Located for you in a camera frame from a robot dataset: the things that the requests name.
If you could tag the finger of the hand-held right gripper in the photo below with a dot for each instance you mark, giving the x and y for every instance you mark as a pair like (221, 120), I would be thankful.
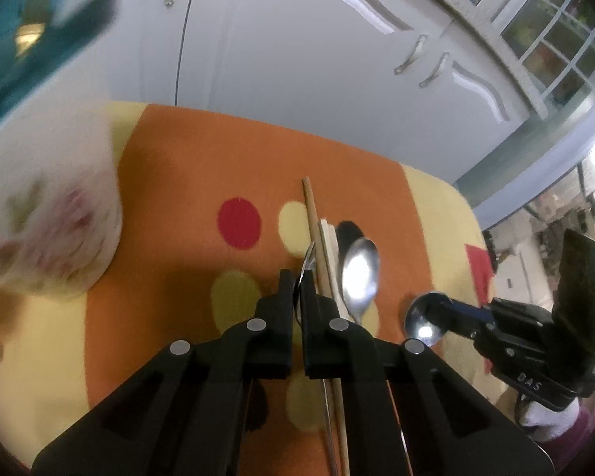
(471, 313)
(468, 331)

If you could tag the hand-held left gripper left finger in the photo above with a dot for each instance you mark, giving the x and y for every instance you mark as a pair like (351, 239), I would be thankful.
(283, 317)

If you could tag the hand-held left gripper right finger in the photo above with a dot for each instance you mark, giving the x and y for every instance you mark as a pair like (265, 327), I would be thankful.
(311, 327)

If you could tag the metal spoon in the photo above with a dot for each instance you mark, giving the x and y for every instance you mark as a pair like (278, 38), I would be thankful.
(305, 263)
(421, 325)
(359, 272)

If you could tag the brown wooden chopstick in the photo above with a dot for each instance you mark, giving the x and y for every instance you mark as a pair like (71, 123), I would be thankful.
(311, 208)

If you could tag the floral utensil holder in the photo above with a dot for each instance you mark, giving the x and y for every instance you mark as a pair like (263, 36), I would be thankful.
(54, 198)

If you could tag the person's right hand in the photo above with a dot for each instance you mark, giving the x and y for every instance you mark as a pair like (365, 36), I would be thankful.
(545, 421)

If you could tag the orange yellow printed blanket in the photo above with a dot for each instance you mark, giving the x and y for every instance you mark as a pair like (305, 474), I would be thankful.
(178, 168)

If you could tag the white cabinet door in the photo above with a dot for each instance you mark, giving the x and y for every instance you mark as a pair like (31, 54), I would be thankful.
(148, 49)
(277, 69)
(476, 124)

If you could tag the white paned window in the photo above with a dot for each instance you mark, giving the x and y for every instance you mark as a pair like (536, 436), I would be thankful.
(550, 44)

